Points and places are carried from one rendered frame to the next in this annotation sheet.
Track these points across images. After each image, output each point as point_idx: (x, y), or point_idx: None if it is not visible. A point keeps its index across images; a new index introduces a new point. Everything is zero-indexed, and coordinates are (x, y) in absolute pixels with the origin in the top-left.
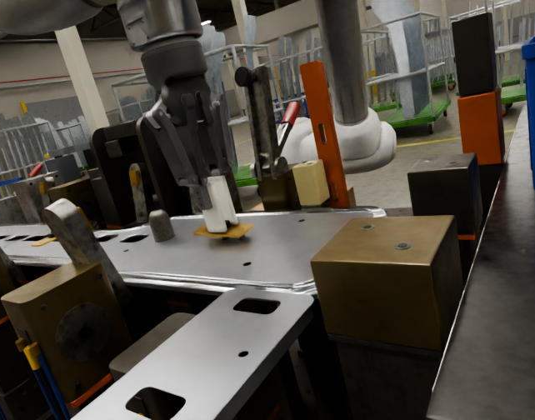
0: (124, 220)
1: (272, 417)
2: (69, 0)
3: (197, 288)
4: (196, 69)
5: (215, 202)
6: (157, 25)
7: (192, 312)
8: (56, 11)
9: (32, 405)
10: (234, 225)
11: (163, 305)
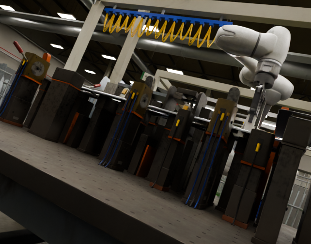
0: (159, 122)
1: None
2: (249, 50)
3: None
4: (272, 85)
5: (254, 122)
6: (273, 70)
7: (224, 150)
8: (243, 49)
9: (122, 154)
10: None
11: (191, 151)
